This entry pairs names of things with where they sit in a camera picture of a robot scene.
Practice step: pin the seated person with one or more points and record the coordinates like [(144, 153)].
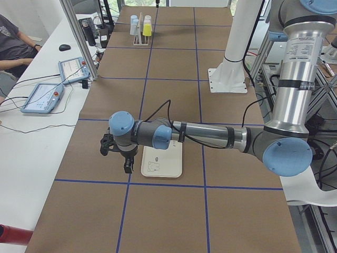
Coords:
[(17, 49)]

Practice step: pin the aluminium frame post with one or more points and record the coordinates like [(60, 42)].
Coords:
[(79, 37)]

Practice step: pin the near blue teach pendant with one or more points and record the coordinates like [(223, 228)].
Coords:
[(43, 99)]

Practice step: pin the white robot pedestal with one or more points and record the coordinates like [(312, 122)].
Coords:
[(229, 76)]

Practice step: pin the yellow plastic cup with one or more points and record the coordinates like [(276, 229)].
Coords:
[(147, 29)]

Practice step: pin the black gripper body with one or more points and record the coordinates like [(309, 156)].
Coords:
[(128, 154)]

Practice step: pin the blue plastic cup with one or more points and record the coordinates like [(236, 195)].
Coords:
[(132, 18), (134, 25)]

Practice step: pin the black computer mouse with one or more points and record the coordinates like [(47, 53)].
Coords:
[(64, 47)]

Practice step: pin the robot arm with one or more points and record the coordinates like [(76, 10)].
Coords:
[(281, 144)]

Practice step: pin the blue teach pendant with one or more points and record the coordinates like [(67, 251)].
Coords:
[(73, 70), (43, 99)]

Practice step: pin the white wire cup rack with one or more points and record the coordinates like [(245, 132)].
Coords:
[(139, 39)]

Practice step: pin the cream plastic tray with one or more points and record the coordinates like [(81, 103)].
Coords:
[(162, 163)]

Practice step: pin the far blue teach pendant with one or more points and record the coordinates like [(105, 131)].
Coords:
[(73, 70)]

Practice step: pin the red cylinder object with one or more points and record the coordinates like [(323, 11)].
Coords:
[(15, 236)]

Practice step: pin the white chair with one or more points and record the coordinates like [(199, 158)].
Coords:
[(302, 190)]

